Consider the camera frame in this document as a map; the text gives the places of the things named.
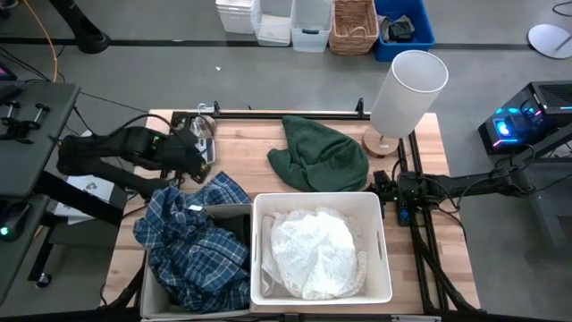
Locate white plastic bin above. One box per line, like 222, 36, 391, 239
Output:
248, 191, 394, 307

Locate white-shade lamp with wooden base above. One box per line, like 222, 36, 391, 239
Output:
360, 48, 450, 159

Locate white stacked storage bins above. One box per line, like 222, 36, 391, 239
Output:
215, 0, 256, 35

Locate yellow cable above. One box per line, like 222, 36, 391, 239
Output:
21, 0, 62, 84

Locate clear plastic storage bin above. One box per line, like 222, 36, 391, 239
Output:
249, 0, 295, 47

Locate black aluminium table frame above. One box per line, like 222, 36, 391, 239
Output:
163, 97, 482, 322

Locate black clamp bracket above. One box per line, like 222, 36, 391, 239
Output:
0, 100, 51, 145

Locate clear plastic holder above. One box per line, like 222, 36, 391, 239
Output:
191, 103, 218, 139

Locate brown wicker basket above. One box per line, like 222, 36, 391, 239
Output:
328, 0, 380, 56

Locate round white stand base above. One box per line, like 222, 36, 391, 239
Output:
527, 23, 572, 60

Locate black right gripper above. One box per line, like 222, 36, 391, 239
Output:
368, 169, 425, 219

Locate dark screen device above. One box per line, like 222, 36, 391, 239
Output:
0, 61, 19, 82

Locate white lace garment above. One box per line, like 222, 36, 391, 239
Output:
260, 206, 368, 301

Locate clear bin with black latch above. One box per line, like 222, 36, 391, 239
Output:
290, 0, 334, 54

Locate blue circuit module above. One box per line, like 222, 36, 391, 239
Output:
396, 200, 411, 227

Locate black computer mouse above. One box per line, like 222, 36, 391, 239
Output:
0, 201, 31, 243

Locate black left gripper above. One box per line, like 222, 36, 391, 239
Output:
164, 129, 213, 184

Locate dark low desk surface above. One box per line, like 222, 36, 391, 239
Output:
0, 194, 51, 305

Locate black computer case with lights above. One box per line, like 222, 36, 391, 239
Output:
477, 80, 572, 157

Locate beige woven fabric bin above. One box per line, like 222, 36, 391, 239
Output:
139, 203, 254, 321

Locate dark green knit garment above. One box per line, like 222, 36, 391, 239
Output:
266, 114, 371, 193

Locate blue plastic crate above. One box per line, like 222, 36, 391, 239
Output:
373, 0, 437, 63

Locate white paper sheets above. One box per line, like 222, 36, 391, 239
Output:
53, 174, 115, 225

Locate dark grey desk top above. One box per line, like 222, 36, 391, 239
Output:
0, 80, 81, 198

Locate black stand leg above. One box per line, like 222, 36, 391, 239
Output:
47, 0, 112, 55

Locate blue plaid shirt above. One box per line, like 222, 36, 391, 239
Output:
132, 171, 254, 314

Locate grey keypad device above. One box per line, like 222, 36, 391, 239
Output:
198, 137, 217, 165

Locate black bundle in crate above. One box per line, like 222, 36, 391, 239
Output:
387, 15, 416, 44

